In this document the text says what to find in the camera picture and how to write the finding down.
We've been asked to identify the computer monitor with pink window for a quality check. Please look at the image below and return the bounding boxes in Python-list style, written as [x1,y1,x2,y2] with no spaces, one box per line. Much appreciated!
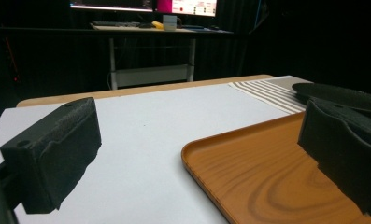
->
[156,0,219,18]

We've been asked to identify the white mug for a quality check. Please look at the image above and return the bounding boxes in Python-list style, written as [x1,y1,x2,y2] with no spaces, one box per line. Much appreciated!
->
[162,14,183,32]

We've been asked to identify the dark desk with white legs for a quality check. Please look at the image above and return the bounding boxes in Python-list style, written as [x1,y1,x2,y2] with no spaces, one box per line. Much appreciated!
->
[0,23,235,91]

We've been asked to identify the wood-grain brown tray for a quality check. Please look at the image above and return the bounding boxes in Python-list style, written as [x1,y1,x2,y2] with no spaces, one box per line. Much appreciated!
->
[180,111,371,224]

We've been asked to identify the striped beige cloth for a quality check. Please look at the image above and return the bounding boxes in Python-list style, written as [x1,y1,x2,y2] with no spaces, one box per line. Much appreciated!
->
[228,75,315,116]

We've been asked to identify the white table mat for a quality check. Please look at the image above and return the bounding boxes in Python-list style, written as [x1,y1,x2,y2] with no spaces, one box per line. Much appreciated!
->
[0,83,292,224]

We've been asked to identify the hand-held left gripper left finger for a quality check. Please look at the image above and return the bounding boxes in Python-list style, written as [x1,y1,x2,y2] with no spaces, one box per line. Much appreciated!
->
[0,96,103,215]

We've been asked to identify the dark keyboard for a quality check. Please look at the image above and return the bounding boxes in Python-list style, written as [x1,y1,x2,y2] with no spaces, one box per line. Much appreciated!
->
[91,21,142,29]

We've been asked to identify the red cable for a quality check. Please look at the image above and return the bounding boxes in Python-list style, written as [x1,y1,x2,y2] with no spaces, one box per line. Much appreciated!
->
[5,36,21,83]

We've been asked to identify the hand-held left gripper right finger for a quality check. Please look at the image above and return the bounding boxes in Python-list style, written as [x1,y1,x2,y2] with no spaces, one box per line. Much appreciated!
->
[297,97,371,217]

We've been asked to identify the wide computer monitor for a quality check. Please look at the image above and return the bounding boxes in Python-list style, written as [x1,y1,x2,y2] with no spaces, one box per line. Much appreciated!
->
[69,0,154,13]

